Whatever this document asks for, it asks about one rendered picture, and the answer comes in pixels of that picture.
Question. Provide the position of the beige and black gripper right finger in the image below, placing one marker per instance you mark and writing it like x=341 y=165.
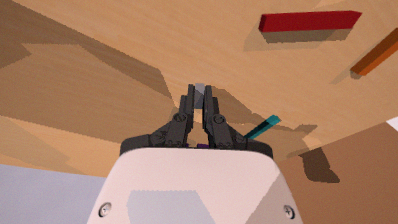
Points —
x=222 y=135

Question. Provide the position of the turquoise rod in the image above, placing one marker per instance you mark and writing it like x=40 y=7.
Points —
x=265 y=125

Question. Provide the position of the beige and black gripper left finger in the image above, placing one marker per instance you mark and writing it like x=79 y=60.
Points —
x=172 y=133

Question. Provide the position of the orange rod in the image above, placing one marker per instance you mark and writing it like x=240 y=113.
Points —
x=378 y=54

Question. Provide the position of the grey rod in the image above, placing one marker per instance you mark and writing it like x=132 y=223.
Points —
x=199 y=95

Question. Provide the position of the red rectangular bar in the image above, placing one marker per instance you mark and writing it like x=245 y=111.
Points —
x=308 y=21

